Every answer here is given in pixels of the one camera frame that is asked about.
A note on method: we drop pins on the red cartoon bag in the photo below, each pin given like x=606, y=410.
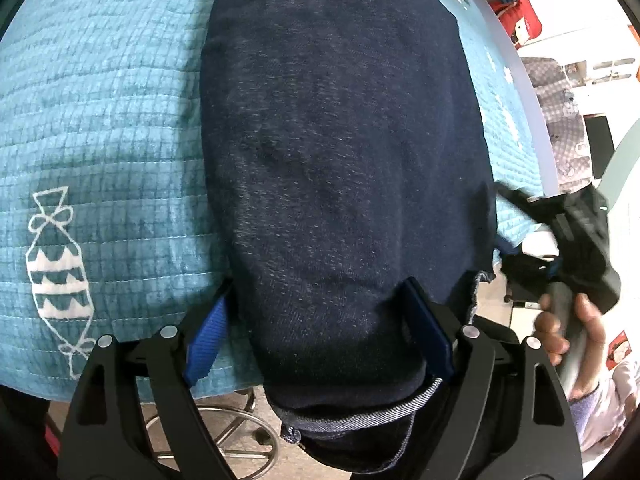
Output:
x=522, y=22

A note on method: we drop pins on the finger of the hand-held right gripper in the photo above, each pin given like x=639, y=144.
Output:
x=525, y=205
x=525, y=270

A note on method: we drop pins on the person's right hand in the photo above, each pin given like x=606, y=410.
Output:
x=592, y=325

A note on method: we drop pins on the chrome stool base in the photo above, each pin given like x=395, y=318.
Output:
x=212, y=411

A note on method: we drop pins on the dark denim jacket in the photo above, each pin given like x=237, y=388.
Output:
x=340, y=160

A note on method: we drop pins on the person's right forearm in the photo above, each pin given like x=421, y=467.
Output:
x=605, y=410

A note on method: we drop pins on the grey patterned cloth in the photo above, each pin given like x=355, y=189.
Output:
x=560, y=110

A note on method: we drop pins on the teal bunk bed frame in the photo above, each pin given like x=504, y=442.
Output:
x=530, y=110

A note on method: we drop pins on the black monitor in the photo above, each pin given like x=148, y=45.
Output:
x=600, y=145

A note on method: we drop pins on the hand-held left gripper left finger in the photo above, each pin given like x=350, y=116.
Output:
x=207, y=340

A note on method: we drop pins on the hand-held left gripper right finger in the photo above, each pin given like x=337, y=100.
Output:
x=430, y=330

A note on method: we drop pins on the teal quilted bed sheet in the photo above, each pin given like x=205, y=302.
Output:
x=100, y=135

